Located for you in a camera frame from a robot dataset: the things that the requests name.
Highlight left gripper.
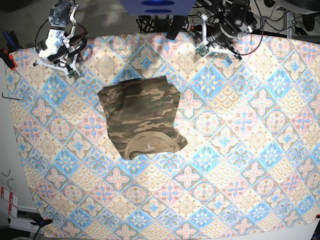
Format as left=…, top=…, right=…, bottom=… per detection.
left=208, top=26, right=234, bottom=49

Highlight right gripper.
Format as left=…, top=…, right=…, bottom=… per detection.
left=48, top=47, right=75, bottom=67

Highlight camouflage T-shirt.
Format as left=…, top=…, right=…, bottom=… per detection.
left=97, top=76, right=188, bottom=160

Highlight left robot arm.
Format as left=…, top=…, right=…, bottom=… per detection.
left=206, top=0, right=258, bottom=50

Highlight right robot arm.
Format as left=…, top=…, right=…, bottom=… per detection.
left=33, top=0, right=88, bottom=69

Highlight black allen key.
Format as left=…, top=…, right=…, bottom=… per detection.
left=1, top=92, right=21, bottom=101

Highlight patterned tile tablecloth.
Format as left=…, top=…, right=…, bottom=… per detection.
left=5, top=33, right=320, bottom=240

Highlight red white label tag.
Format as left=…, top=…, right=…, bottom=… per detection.
left=0, top=186, right=19, bottom=218

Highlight black orange clamp bottom left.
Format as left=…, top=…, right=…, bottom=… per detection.
left=30, top=218, right=53, bottom=239

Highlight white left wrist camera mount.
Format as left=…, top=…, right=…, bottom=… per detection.
left=195, top=12, right=242, bottom=61

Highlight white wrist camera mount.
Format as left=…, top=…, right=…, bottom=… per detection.
left=195, top=12, right=242, bottom=61
left=33, top=53, right=80, bottom=78

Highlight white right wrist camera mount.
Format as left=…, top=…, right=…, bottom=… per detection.
left=33, top=53, right=80, bottom=78

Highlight power strip with red switch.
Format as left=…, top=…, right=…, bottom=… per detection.
left=185, top=22, right=202, bottom=32

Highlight black post under mount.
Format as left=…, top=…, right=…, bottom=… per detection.
left=166, top=15, right=186, bottom=41

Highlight blue handled clamp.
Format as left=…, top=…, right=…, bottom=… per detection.
left=2, top=31, right=23, bottom=52

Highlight tangled black cables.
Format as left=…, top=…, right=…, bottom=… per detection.
left=136, top=15, right=157, bottom=34

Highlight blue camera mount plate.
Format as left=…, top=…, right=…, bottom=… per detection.
left=120, top=0, right=196, bottom=16

